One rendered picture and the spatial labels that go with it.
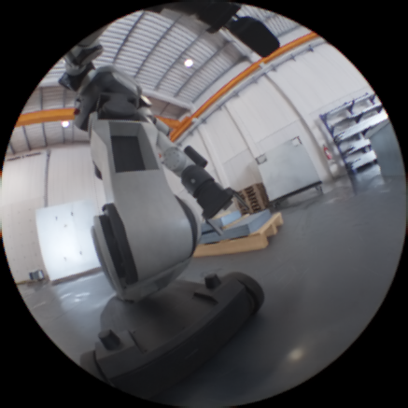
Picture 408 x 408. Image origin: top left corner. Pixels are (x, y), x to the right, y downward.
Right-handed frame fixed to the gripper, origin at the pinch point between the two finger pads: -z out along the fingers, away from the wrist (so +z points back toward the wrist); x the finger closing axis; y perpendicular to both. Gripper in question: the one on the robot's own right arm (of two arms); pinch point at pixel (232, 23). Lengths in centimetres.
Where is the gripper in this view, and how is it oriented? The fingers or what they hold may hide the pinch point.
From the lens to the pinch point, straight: 47.6
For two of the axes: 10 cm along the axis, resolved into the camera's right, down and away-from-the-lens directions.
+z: -7.7, 2.2, -5.9
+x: -5.3, 2.8, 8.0
